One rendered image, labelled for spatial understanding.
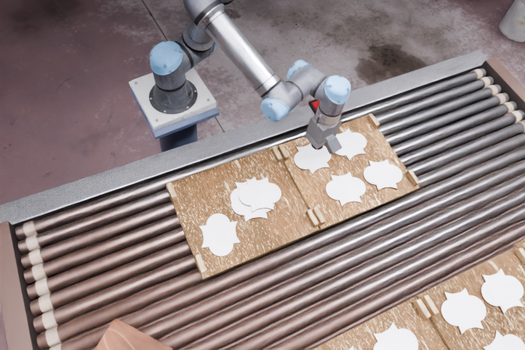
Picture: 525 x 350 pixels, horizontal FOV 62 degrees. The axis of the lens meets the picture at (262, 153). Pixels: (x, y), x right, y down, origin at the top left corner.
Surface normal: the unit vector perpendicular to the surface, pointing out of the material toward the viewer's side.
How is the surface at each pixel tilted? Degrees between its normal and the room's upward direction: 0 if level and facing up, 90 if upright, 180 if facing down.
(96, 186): 0
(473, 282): 0
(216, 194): 0
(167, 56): 9
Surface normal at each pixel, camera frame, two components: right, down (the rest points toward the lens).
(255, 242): 0.09, -0.53
